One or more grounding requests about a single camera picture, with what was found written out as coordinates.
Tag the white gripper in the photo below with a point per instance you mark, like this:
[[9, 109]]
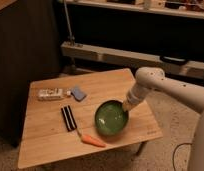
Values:
[[134, 97]]

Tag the green ceramic bowl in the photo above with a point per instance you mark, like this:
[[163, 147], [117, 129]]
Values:
[[110, 118]]

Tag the blue sponge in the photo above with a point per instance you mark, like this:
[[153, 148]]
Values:
[[78, 94]]

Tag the black striped rectangular bar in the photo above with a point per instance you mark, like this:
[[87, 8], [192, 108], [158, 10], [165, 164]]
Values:
[[68, 118]]

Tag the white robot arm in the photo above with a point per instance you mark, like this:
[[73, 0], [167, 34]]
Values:
[[153, 78]]

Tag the orange toy carrot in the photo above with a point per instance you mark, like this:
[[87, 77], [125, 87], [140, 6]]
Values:
[[90, 140]]

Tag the metal stand pole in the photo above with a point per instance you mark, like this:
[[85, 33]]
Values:
[[71, 37]]

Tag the clear plastic bottle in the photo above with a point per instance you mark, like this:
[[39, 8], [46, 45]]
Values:
[[53, 94]]

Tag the upper wooden shelf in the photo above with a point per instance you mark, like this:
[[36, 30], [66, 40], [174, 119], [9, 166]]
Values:
[[135, 8]]

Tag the black handle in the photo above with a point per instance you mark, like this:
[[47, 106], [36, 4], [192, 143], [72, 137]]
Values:
[[175, 61]]

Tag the metal shelf rail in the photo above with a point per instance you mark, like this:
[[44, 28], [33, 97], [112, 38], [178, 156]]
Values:
[[131, 59]]

